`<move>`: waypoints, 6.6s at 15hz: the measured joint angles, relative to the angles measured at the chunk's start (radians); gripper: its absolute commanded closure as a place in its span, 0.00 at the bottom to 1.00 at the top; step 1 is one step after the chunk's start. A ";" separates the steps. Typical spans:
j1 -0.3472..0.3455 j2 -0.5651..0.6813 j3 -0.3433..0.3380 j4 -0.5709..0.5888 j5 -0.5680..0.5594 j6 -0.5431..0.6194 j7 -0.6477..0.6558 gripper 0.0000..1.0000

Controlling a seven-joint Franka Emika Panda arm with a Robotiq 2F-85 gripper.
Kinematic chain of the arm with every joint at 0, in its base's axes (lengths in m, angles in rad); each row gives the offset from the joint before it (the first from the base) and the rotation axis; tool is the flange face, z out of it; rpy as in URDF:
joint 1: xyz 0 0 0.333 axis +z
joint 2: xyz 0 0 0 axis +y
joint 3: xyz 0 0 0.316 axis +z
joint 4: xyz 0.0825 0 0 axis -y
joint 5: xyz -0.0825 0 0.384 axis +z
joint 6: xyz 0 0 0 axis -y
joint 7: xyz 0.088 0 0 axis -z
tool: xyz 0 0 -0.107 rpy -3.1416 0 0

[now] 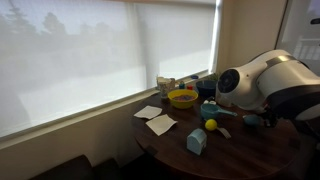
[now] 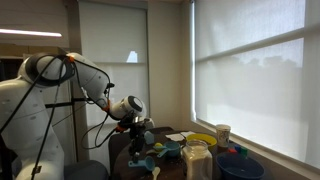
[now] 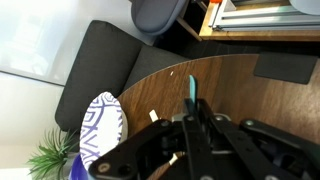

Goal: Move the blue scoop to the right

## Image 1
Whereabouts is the teal measuring cup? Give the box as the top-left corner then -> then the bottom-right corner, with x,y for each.
199,101 -> 239,122

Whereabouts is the large white roller blind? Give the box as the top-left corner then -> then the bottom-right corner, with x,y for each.
0,0 -> 218,139

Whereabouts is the dark blue bowl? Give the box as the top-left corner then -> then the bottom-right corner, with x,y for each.
195,79 -> 218,98

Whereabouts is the light blue house box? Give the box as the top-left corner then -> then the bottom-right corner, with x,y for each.
186,128 -> 208,156

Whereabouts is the dark chair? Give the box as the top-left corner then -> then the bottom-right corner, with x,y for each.
29,154 -> 94,180

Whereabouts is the white paper napkin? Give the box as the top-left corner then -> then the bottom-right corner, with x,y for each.
145,113 -> 179,137
133,105 -> 163,120

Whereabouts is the yellow plastic bowl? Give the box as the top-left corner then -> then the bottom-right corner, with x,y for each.
167,88 -> 199,110

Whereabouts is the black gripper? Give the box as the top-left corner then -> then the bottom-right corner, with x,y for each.
259,105 -> 280,130

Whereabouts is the round dark wooden table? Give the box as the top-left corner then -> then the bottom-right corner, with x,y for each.
130,78 -> 301,180

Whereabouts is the small white plastic piece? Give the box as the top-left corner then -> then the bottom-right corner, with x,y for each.
203,96 -> 217,105

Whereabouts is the small green plant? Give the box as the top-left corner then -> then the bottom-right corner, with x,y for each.
208,72 -> 222,83

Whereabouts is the blue plastic scoop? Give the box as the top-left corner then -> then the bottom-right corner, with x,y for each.
242,114 -> 266,127

